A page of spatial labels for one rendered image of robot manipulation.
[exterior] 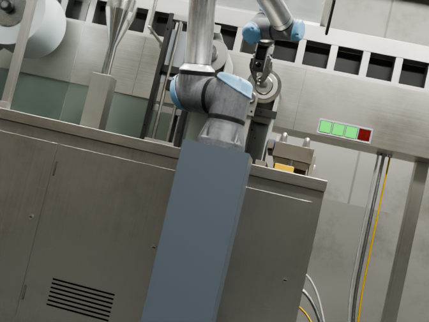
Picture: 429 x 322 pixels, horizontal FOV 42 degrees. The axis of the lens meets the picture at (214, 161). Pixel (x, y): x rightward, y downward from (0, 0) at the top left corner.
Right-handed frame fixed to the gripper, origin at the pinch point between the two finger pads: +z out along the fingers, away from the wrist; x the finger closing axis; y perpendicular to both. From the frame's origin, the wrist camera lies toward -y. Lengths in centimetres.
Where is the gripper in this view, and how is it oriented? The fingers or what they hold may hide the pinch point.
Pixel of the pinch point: (258, 82)
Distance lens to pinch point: 234.5
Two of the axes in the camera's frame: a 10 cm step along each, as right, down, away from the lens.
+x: -9.7, -2.1, 1.3
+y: 2.5, -7.0, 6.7
